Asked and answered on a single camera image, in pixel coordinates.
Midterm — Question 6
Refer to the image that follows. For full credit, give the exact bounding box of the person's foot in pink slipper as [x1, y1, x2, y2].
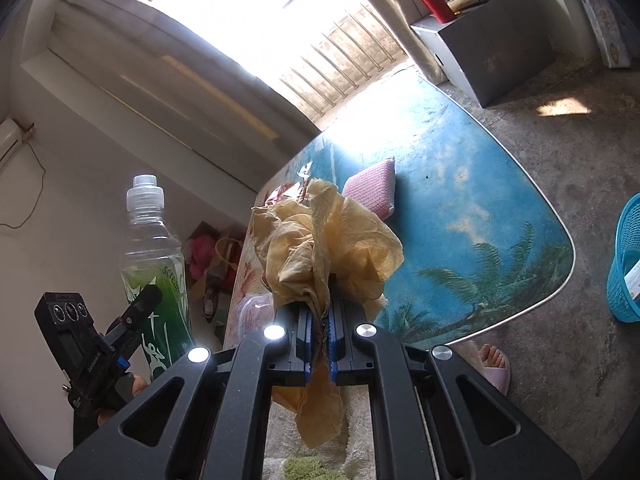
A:
[477, 344, 512, 396]

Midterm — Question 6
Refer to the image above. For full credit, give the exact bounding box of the beige curtain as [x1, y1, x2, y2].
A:
[325, 0, 451, 86]
[50, 0, 321, 196]

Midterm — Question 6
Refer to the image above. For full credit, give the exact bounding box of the red gift bag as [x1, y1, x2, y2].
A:
[214, 237, 247, 291]

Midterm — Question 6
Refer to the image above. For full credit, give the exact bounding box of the red thermos flask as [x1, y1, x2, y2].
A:
[412, 0, 453, 25]

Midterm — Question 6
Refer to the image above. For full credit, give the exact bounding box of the grey cardboard box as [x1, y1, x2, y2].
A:
[410, 0, 555, 108]

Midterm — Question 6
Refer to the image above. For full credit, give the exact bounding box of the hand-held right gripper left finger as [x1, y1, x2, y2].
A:
[55, 306, 321, 480]

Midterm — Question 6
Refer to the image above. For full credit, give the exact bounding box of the white air conditioner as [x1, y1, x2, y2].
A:
[0, 117, 36, 171]

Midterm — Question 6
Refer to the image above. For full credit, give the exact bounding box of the green plastic bottle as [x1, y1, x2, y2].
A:
[121, 174, 197, 381]

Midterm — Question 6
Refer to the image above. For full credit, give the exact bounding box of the pink plush item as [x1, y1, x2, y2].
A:
[187, 234, 217, 281]

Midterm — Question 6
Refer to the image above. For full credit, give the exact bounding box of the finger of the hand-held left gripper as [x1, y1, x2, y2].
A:
[107, 286, 163, 356]

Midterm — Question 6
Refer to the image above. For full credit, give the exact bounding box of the green fluffy towel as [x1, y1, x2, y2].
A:
[282, 455, 346, 480]

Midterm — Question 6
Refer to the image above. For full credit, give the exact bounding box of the person's left hand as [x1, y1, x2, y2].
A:
[96, 373, 150, 429]

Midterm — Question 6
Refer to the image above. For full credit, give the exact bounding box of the pink sponge cloth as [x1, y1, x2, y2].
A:
[341, 157, 398, 220]

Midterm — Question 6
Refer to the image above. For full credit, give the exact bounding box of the blue plastic wastebasket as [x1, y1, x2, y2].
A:
[606, 192, 640, 323]

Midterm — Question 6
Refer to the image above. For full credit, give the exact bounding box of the brown paper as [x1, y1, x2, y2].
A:
[250, 177, 405, 448]

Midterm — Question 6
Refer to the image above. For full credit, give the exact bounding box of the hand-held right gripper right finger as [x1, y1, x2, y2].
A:
[327, 300, 583, 480]

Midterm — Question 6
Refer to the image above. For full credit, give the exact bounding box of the thin wall cable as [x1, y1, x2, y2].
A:
[0, 137, 47, 228]

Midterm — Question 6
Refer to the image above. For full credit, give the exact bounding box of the clear red-printed plastic bag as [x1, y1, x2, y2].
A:
[265, 162, 313, 208]
[237, 294, 275, 346]

